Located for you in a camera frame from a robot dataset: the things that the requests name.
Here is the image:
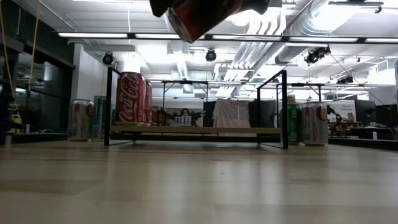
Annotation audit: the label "red Coca-Cola can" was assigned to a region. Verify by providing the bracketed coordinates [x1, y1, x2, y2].
[143, 80, 154, 124]
[164, 0, 244, 44]
[115, 72, 147, 126]

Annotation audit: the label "blue-tab silver can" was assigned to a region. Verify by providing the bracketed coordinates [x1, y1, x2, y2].
[92, 95, 116, 141]

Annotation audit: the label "silver Diet Coke can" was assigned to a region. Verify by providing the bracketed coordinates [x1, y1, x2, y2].
[68, 99, 94, 142]
[302, 101, 329, 146]

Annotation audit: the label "linear ceiling light fixture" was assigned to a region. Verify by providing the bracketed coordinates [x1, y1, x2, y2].
[57, 30, 398, 44]

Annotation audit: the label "black track spotlight cluster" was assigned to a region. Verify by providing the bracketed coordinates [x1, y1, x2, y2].
[335, 75, 355, 85]
[303, 45, 332, 65]

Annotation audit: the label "dark grey partition panel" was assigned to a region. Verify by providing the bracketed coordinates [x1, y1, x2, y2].
[248, 99, 280, 128]

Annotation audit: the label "white cloth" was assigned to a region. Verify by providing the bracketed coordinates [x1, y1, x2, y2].
[213, 98, 252, 128]

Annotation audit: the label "neighbour station drink cans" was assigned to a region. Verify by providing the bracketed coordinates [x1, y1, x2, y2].
[173, 115, 193, 126]

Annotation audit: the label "green soda can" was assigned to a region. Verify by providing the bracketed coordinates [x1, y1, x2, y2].
[279, 103, 303, 144]

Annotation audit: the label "white sign board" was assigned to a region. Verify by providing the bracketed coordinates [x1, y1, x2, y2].
[323, 100, 357, 123]

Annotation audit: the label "silver ventilation duct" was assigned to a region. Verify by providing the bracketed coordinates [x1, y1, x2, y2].
[273, 0, 355, 65]

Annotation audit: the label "neighbour station black frame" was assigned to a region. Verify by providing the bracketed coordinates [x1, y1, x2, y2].
[161, 80, 209, 127]
[275, 82, 323, 103]

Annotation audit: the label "wooden shelf black metal frame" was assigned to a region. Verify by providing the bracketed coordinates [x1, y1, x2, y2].
[104, 67, 289, 149]

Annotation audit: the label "yellow-orange power cable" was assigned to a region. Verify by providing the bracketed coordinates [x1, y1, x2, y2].
[0, 0, 41, 103]

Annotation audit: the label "black aluminium rig frame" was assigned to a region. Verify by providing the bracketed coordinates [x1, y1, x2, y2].
[9, 132, 398, 152]

